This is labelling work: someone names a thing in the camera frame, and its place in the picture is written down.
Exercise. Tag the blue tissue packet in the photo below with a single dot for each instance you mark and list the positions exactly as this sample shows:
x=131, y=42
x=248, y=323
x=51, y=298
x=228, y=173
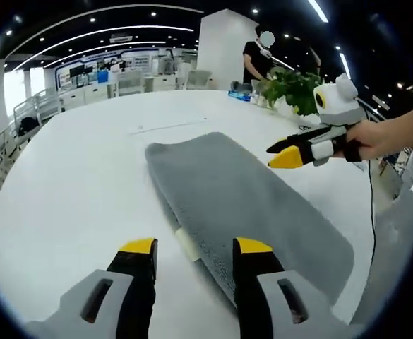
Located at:
x=239, y=96

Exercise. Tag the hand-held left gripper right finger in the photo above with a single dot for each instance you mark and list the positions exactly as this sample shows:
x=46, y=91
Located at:
x=280, y=300

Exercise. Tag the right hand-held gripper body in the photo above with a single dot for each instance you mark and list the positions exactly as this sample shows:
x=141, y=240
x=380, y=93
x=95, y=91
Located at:
x=340, y=106

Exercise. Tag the green potted plant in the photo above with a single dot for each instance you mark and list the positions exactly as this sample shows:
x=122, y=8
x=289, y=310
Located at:
x=291, y=90

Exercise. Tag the grey mesh office chair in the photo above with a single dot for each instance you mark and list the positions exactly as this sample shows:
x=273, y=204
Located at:
x=393, y=240

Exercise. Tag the dark grey cloth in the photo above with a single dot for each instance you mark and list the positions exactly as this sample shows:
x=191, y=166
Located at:
x=240, y=86

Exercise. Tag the black backpack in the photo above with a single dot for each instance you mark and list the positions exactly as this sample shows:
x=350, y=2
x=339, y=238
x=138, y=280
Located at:
x=28, y=126

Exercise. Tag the grey towel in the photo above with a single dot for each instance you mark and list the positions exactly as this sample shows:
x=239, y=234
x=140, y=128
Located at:
x=234, y=197

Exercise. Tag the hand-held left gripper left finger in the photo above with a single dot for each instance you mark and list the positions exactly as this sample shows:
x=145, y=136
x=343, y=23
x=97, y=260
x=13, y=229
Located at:
x=96, y=303

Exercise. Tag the white pillar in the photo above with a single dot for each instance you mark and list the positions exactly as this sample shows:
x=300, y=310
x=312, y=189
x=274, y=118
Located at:
x=224, y=49

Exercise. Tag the blue box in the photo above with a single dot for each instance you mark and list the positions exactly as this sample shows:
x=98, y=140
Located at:
x=102, y=78

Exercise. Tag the person's right hand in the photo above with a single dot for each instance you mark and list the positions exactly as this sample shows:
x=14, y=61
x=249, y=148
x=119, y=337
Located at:
x=373, y=139

